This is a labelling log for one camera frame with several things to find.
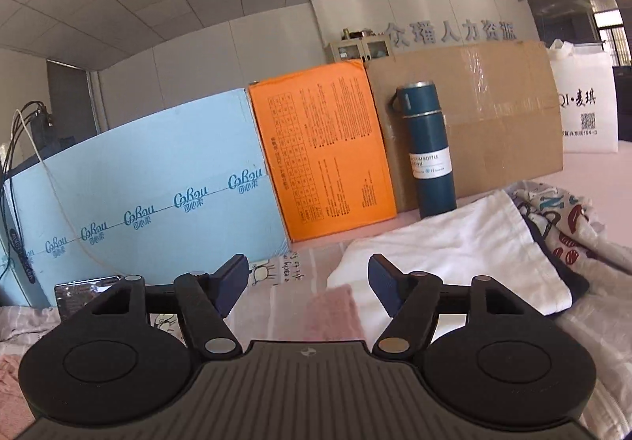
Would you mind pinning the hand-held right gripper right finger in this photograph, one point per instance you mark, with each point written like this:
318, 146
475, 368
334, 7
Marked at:
382, 284

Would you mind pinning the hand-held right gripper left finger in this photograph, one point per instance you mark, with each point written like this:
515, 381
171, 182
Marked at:
232, 282

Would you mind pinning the pink knitted sweater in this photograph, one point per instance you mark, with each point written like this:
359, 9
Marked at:
333, 316

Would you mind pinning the white cloth garment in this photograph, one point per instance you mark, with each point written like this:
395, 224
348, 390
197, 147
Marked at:
444, 252

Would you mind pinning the teal thermos bottle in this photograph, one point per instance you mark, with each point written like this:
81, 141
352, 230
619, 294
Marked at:
432, 163

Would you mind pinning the large light blue carton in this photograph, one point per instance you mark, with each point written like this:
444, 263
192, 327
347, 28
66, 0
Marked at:
148, 163

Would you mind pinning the orange carton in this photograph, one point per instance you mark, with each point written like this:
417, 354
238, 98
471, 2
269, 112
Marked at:
321, 148

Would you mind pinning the smartphone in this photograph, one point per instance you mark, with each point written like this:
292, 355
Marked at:
81, 294

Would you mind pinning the brown cardboard box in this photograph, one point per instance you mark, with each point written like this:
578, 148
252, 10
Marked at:
503, 114

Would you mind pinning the printed striped bed cover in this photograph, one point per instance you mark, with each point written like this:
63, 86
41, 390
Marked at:
592, 346

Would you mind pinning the dark blue desk partition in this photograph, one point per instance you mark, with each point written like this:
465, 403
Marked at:
44, 156

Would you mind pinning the glass door cabinet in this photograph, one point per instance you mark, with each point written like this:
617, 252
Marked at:
355, 49

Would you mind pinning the black power adapter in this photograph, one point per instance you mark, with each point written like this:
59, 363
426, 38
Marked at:
47, 129

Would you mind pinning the grey door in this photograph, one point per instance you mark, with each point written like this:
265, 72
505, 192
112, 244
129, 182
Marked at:
71, 99

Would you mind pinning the white non-woven bag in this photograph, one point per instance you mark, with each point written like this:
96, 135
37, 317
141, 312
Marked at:
587, 104

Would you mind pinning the window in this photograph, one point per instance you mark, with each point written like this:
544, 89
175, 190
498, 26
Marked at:
614, 37

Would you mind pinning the grey wall lettering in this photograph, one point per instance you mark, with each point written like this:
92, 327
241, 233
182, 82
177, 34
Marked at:
444, 32

